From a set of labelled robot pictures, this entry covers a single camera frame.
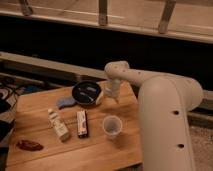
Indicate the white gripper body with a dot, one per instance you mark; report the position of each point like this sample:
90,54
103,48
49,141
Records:
112,88

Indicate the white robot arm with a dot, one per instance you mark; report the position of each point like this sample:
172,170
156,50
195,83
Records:
164,100

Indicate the dark ceramic bowl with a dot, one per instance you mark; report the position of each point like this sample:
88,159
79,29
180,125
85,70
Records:
86,92

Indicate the clear plastic cup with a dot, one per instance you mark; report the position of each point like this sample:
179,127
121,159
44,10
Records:
112,126

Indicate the blue cloth piece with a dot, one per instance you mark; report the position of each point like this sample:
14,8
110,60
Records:
65,102

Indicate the white lotion tube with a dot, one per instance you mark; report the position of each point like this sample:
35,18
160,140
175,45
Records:
58,125

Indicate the wooden table board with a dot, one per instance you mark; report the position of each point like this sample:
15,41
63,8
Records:
94,153

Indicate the right metal railing post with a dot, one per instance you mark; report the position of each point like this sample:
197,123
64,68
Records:
166,15

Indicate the metal railing post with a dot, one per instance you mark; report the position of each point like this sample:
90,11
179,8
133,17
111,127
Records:
102,19
25,8
166,15

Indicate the middle metal railing post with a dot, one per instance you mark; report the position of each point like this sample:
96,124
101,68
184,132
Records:
102,19

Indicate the left metal railing post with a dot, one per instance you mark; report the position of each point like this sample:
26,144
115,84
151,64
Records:
25,8

